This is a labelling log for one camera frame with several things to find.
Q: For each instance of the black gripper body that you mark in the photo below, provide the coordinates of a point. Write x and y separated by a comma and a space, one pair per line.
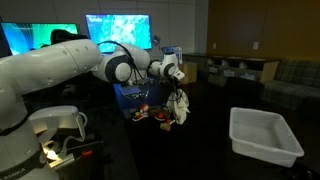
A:
176, 88

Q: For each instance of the white terry towel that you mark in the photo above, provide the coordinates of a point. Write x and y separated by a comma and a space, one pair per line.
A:
180, 108

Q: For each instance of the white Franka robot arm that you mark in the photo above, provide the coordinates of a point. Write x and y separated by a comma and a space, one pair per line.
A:
50, 66

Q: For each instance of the white plastic bin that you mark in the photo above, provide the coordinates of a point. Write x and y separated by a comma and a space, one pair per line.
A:
263, 136

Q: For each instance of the cardboard box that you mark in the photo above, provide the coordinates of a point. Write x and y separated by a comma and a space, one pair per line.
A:
190, 71

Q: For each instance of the orange plastic disc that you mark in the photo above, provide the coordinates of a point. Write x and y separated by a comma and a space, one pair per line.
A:
160, 116

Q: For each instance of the blue printed carton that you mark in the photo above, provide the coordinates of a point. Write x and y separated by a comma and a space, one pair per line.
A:
178, 51

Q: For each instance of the small stacking cup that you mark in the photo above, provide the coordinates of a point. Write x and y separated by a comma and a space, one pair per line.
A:
165, 126

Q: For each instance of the wooden shelf cabinet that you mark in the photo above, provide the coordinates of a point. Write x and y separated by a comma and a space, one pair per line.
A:
233, 68

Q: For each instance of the green plaid sofa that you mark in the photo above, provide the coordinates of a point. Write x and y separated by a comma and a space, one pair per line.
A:
293, 85

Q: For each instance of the white VR headset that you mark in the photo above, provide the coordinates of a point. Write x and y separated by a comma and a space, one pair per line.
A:
55, 118

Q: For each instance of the green lit monitor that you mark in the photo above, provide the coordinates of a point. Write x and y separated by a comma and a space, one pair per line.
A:
26, 36

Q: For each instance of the large wall screen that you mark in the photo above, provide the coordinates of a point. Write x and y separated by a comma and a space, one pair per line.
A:
126, 28

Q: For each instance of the white wall outlet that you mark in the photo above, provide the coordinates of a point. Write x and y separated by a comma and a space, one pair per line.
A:
255, 46

